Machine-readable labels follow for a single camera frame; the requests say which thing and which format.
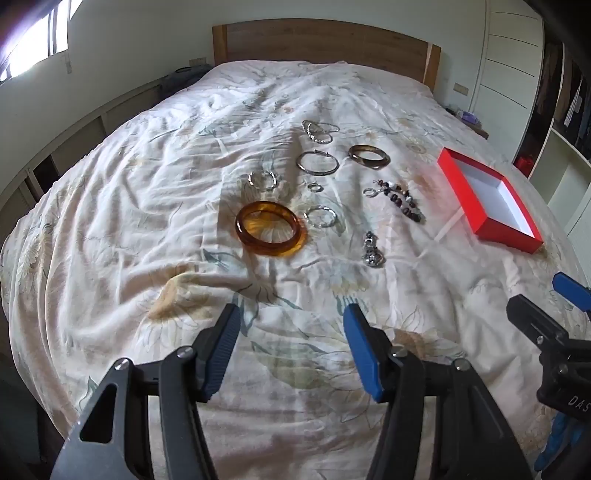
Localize red bag on shelf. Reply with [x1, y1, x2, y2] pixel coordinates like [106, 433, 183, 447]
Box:
[514, 155, 535, 178]

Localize low white side cabinet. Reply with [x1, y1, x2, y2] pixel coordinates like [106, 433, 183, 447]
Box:
[1, 78, 161, 235]

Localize white wardrobe door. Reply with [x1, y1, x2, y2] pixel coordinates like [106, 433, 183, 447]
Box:
[470, 0, 544, 162]

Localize large silver hoop bangle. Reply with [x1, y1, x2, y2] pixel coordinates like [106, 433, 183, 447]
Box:
[295, 150, 339, 177]

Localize hanging clothes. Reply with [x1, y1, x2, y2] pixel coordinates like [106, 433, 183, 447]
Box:
[535, 40, 590, 160]

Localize wall switch plate right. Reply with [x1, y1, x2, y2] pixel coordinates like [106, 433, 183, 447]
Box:
[454, 83, 469, 96]

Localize amber translucent bangle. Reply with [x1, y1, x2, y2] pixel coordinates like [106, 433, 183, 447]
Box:
[235, 201, 308, 257]

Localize silver chain bracelet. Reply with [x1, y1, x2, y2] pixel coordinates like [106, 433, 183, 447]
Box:
[300, 119, 341, 145]

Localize floral cream bed cover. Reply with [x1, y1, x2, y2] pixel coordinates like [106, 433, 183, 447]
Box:
[1, 61, 590, 479]

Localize open white shelf unit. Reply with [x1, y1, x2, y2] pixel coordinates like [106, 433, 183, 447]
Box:
[526, 41, 591, 250]

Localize brown tortoiseshell bangle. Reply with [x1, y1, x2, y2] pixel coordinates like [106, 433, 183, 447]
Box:
[348, 144, 391, 170]

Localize wooden nightstand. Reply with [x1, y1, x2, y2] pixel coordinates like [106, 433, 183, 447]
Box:
[456, 112, 489, 140]

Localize dark beaded bracelet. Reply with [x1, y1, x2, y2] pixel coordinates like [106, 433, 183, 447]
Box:
[375, 179, 426, 224]

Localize purple item on nightstand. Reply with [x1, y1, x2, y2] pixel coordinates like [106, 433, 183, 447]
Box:
[461, 111, 481, 127]

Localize red shallow cardboard box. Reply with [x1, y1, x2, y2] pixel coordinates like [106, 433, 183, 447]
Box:
[438, 148, 543, 254]

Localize wooden headboard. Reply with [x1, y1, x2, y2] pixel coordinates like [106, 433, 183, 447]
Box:
[211, 18, 442, 90]

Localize silver metal link watch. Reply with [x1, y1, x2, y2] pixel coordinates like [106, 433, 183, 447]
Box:
[363, 231, 385, 268]

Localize right hand blue glove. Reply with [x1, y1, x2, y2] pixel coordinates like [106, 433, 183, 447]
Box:
[534, 412, 586, 472]

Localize dark bag beside bed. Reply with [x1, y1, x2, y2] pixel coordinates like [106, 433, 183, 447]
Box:
[158, 64, 212, 100]

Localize twisted silver bangle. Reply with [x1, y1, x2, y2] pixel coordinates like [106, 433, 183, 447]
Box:
[304, 205, 339, 229]
[247, 170, 279, 192]

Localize wall socket plate left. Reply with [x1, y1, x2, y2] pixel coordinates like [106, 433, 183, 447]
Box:
[189, 57, 207, 67]

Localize bright window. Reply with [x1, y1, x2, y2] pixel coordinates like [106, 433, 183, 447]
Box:
[1, 1, 82, 83]

